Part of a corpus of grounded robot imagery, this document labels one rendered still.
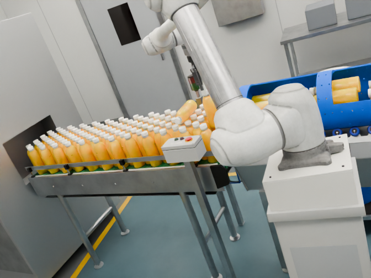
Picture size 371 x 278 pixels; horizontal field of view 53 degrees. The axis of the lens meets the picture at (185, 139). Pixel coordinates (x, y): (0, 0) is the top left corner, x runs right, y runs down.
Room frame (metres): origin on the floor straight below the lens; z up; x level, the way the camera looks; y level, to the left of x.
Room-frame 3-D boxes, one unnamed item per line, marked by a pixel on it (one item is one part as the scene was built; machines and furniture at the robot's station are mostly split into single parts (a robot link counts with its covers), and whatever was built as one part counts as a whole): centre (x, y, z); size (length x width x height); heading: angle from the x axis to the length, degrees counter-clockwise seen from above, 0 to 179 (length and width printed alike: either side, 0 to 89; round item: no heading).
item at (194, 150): (1.78, 0.03, 1.05); 0.20 x 0.10 x 0.10; 57
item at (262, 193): (1.82, -0.32, 0.31); 0.06 x 0.06 x 0.63; 57
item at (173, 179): (2.39, 0.42, 0.45); 1.64 x 0.48 x 0.90; 57
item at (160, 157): (2.23, 0.54, 0.96); 1.60 x 0.01 x 0.03; 57
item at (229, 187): (2.42, -0.18, 0.55); 0.04 x 0.04 x 1.10; 57
